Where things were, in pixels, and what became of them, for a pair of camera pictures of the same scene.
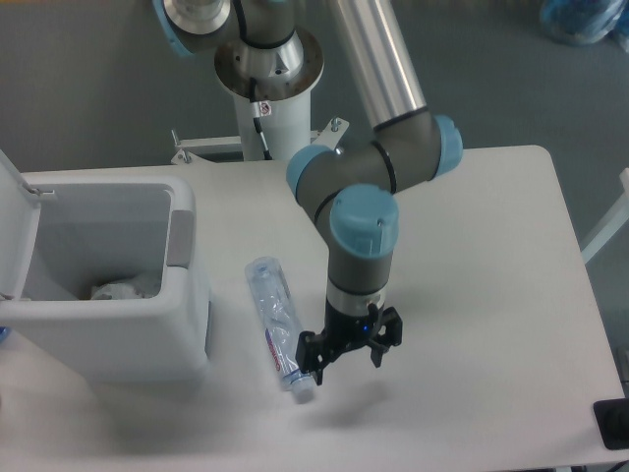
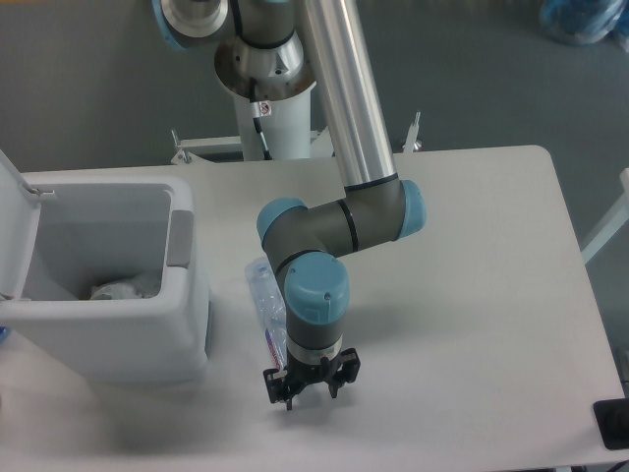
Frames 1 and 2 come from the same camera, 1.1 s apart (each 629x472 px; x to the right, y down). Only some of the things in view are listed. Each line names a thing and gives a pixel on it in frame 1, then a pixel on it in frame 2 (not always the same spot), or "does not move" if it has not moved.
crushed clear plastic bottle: (281, 324) does not move
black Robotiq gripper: (343, 331) -> (342, 370)
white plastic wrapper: (121, 291) does not move
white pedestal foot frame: (188, 147) does not move
